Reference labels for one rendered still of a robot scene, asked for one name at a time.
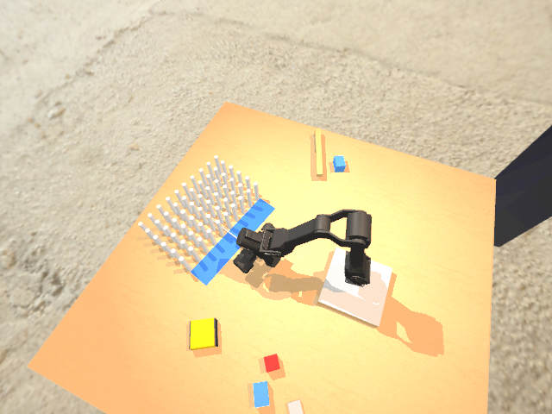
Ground red square tile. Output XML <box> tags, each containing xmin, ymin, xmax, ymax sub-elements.
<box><xmin>264</xmin><ymin>354</ymin><xmax>280</xmax><ymax>373</ymax></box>

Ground blue flat strip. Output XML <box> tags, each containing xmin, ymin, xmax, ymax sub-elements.
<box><xmin>190</xmin><ymin>198</ymin><xmax>275</xmax><ymax>285</ymax></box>

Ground blue cube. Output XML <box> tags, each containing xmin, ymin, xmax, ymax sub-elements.
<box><xmin>253</xmin><ymin>381</ymin><xmax>270</xmax><ymax>408</ymax></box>
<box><xmin>333</xmin><ymin>155</ymin><xmax>346</xmax><ymax>173</ymax></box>

